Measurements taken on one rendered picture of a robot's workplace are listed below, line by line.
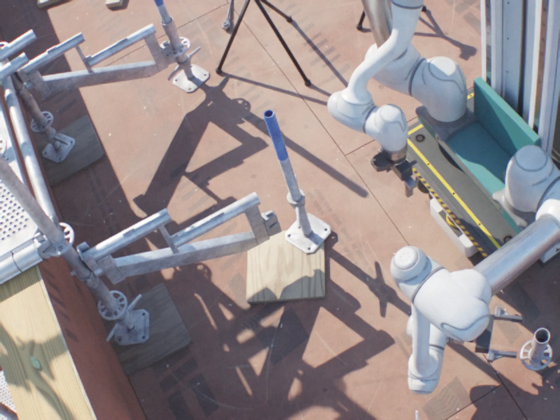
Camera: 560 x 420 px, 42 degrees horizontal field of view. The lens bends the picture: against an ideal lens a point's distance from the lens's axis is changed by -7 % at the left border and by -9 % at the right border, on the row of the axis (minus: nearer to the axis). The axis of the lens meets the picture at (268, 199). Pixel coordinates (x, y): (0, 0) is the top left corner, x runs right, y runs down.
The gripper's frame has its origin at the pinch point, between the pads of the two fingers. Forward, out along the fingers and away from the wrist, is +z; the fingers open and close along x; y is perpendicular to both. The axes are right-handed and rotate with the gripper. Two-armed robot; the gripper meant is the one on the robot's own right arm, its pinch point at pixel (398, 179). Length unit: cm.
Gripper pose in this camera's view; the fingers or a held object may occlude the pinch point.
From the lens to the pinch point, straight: 279.3
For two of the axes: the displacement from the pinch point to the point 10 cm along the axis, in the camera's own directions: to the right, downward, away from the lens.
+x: -4.8, -6.7, 5.6
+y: 8.5, -5.1, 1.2
